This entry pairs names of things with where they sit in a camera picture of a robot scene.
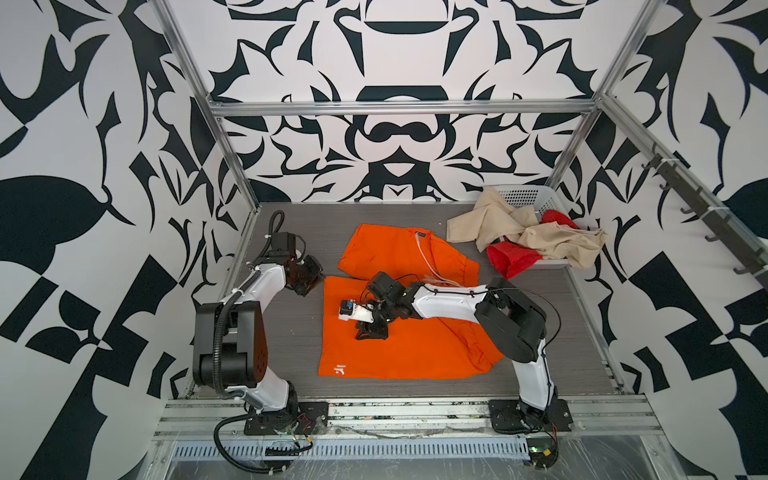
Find orange shorts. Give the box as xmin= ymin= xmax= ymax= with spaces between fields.
xmin=318 ymin=224 xmax=503 ymax=380

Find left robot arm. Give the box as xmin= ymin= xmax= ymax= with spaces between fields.
xmin=192 ymin=232 xmax=323 ymax=419

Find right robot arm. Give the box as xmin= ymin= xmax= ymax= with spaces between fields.
xmin=339 ymin=272 xmax=557 ymax=431

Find red shorts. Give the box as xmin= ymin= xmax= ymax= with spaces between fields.
xmin=486 ymin=210 xmax=578 ymax=280

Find beige shorts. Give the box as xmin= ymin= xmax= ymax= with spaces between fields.
xmin=446 ymin=187 xmax=607 ymax=269

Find white laundry basket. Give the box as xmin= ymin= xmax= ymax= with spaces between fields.
xmin=473 ymin=185 xmax=561 ymax=252

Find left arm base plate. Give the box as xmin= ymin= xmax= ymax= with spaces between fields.
xmin=244 ymin=402 xmax=329 ymax=436

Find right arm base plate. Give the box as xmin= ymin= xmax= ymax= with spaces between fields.
xmin=488 ymin=398 xmax=573 ymax=435

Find white slotted cable duct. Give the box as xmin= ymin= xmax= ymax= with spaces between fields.
xmin=170 ymin=436 xmax=532 ymax=463

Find black corrugated cable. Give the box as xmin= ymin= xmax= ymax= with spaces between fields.
xmin=212 ymin=413 xmax=314 ymax=475

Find aluminium frame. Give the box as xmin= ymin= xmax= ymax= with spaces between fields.
xmin=160 ymin=1 xmax=767 ymax=479

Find wall hook rail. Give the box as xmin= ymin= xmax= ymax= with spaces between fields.
xmin=643 ymin=142 xmax=767 ymax=290

